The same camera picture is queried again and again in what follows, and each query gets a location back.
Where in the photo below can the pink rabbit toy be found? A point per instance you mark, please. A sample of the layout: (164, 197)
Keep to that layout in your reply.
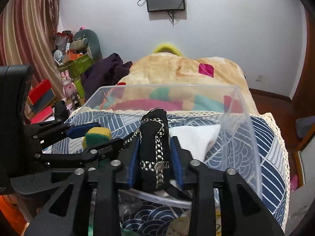
(68, 87)

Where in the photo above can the red box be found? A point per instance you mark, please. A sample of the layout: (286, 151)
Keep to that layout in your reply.
(41, 96)

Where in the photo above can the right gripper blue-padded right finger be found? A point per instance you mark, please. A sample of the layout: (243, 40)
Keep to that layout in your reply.
(242, 211)

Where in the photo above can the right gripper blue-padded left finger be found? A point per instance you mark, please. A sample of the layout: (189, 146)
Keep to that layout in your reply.
(67, 212)

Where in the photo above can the yellow green sponge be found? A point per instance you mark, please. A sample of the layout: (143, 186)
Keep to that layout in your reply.
(95, 136)

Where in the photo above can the blue white patterned bedsheet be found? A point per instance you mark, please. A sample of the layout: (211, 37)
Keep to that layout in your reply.
(255, 149)

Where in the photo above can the clear plastic storage box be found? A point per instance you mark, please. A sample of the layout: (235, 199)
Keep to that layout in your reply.
(132, 99)

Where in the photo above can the dark purple clothing pile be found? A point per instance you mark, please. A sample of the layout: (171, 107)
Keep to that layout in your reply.
(105, 72)

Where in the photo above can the beige patterned fleece blanket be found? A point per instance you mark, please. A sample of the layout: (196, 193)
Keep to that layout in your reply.
(167, 68)

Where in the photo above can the grey dinosaur plush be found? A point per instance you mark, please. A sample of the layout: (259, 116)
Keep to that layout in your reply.
(87, 40)

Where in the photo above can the striped brown curtain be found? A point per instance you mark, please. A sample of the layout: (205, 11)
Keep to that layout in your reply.
(28, 29)

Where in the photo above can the black pouch with silver chain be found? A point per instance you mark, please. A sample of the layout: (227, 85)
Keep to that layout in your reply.
(153, 152)

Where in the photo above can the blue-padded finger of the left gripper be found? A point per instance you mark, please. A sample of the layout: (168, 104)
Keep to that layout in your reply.
(46, 134)
(90, 155)

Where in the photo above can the green bottle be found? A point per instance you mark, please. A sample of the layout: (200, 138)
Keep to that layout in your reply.
(79, 87)

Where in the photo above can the green cardboard box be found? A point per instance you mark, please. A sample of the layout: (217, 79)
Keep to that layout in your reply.
(77, 67)

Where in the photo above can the red book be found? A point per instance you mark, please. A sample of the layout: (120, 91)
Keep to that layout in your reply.
(42, 116)

